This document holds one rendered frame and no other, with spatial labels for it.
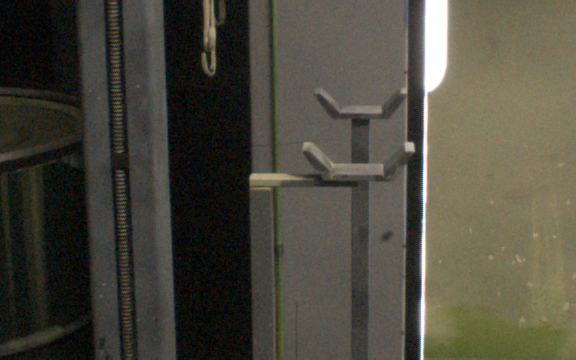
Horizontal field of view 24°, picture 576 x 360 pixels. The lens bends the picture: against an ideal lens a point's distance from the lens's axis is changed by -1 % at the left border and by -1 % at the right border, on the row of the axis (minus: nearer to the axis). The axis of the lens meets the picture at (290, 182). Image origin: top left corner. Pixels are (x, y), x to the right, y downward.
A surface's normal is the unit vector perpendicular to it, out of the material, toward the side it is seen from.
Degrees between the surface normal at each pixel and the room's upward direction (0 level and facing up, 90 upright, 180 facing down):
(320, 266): 90
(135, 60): 90
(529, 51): 57
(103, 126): 90
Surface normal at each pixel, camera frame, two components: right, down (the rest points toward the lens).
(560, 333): -0.06, -0.30
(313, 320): -0.06, 0.26
